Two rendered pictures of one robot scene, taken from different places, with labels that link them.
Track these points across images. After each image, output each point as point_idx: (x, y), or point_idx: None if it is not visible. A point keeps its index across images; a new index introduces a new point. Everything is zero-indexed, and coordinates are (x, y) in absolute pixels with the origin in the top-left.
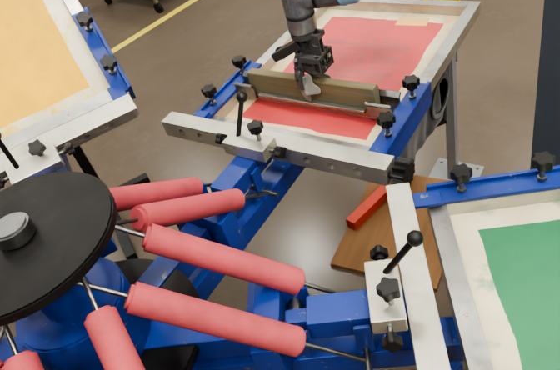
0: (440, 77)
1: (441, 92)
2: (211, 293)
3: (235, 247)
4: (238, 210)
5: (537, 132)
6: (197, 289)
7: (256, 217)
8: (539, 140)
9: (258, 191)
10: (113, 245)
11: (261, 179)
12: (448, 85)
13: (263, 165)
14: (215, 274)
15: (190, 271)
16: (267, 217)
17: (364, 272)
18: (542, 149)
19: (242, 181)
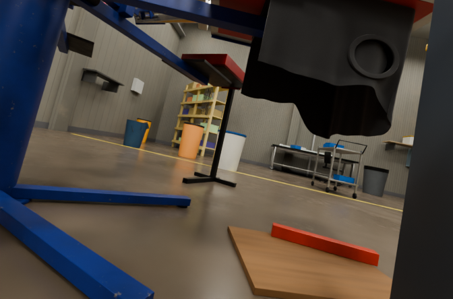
0: None
1: (384, 71)
2: None
3: None
4: None
5: None
6: None
7: None
8: None
9: None
10: (125, 7)
11: None
12: (395, 62)
13: None
14: None
15: None
16: (163, 5)
17: (234, 240)
18: None
19: None
